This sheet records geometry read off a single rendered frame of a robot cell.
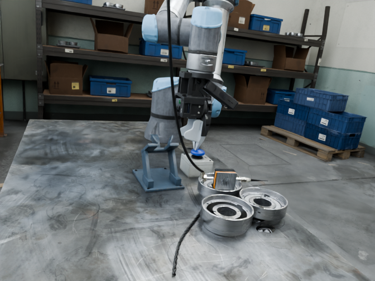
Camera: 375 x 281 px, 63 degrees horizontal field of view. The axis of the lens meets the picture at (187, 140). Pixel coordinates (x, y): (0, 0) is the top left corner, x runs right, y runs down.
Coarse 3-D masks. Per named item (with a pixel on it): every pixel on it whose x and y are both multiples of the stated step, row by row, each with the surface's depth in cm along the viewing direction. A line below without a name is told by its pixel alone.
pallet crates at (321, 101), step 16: (304, 96) 428; (320, 96) 407; (336, 96) 399; (288, 112) 457; (304, 112) 432; (320, 112) 407; (336, 112) 428; (272, 128) 466; (288, 128) 459; (304, 128) 434; (320, 128) 408; (336, 128) 387; (352, 128) 385; (288, 144) 433; (304, 144) 448; (320, 144) 408; (336, 144) 388; (352, 144) 395
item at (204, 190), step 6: (210, 174) 78; (198, 180) 73; (198, 186) 73; (204, 186) 70; (210, 186) 73; (240, 186) 74; (204, 192) 70; (210, 192) 69; (216, 192) 69; (222, 192) 69; (228, 192) 69; (234, 192) 69
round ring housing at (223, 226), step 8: (208, 200) 65; (216, 200) 66; (224, 200) 67; (232, 200) 67; (240, 200) 66; (216, 208) 63; (224, 208) 64; (232, 208) 64; (248, 208) 64; (200, 216) 62; (208, 216) 59; (216, 216) 57; (224, 216) 60; (232, 216) 60; (248, 216) 59; (208, 224) 59; (216, 224) 58; (224, 224) 57; (232, 224) 57; (240, 224) 58; (248, 224) 59; (216, 232) 59; (224, 232) 58; (232, 232) 58; (240, 232) 59
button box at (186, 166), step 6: (192, 156) 86; (204, 156) 88; (180, 162) 89; (186, 162) 85; (198, 162) 83; (204, 162) 84; (210, 162) 85; (180, 168) 89; (186, 168) 85; (192, 168) 83; (204, 168) 85; (210, 168) 86; (186, 174) 85; (192, 174) 84; (198, 174) 85
